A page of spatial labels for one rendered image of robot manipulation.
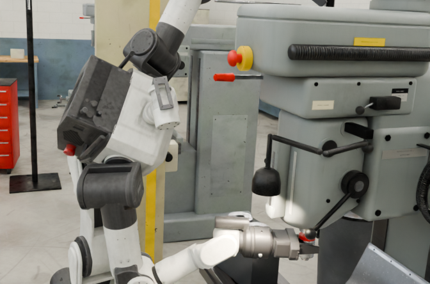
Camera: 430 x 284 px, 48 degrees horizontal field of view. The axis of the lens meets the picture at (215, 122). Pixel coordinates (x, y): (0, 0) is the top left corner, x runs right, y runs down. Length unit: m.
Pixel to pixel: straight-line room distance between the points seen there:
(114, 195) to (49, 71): 8.96
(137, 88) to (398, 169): 0.74
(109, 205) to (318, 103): 0.58
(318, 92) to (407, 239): 0.69
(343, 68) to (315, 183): 0.30
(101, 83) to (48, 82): 8.85
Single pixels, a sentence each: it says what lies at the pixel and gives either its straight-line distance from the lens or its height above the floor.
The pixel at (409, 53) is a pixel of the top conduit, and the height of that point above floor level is 1.79.
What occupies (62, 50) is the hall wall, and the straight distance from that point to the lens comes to 10.13.
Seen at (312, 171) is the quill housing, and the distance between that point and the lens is 1.25.
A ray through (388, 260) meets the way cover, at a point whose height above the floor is 1.10.
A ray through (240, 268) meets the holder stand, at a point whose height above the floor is 1.02.
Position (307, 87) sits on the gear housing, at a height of 1.71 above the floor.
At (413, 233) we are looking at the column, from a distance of 1.65.
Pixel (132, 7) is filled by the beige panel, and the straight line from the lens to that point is 2.85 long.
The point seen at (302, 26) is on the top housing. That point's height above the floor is 1.84.
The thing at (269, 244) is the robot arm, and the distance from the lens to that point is 1.38.
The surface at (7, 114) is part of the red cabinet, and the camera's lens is 5.64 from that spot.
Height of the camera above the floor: 1.87
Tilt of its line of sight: 13 degrees down
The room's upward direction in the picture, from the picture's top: 3 degrees clockwise
